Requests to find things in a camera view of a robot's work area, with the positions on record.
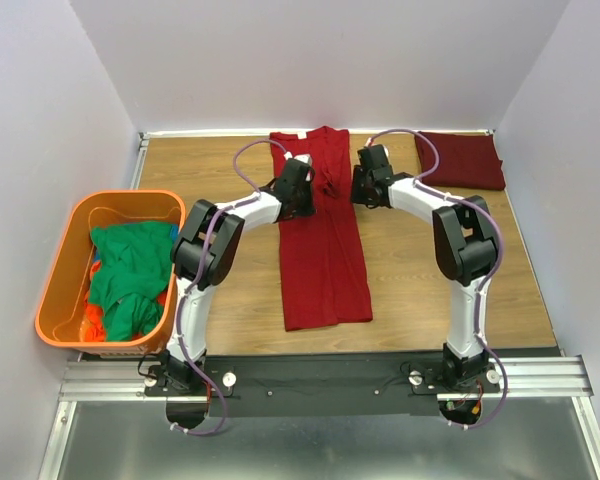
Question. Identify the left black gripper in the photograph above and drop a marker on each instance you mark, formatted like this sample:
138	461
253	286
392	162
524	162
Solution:
308	209

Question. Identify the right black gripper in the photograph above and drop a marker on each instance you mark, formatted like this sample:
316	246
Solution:
356	197

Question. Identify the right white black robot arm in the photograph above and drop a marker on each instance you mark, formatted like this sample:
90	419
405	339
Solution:
467	247

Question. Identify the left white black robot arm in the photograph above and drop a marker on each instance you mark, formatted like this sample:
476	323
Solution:
203	255

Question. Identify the folded dark red t shirt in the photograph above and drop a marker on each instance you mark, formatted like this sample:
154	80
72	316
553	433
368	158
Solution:
465	161

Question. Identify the blue garment in basket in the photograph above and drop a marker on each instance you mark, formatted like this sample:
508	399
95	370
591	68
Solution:
174	232

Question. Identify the green t shirt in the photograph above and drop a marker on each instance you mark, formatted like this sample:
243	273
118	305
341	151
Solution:
131	281

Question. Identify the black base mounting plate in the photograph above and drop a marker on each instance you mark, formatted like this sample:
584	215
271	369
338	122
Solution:
421	383

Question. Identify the orange plastic basket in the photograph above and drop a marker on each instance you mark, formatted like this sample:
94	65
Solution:
60	320

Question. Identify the orange t shirt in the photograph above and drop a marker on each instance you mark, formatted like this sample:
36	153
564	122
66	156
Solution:
92	328

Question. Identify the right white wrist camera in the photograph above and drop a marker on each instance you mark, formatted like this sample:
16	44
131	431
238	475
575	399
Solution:
376	150

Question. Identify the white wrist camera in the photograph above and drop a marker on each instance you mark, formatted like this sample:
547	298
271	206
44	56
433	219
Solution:
376	150
304	158

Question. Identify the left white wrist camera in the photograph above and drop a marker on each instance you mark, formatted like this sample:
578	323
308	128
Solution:
304	158

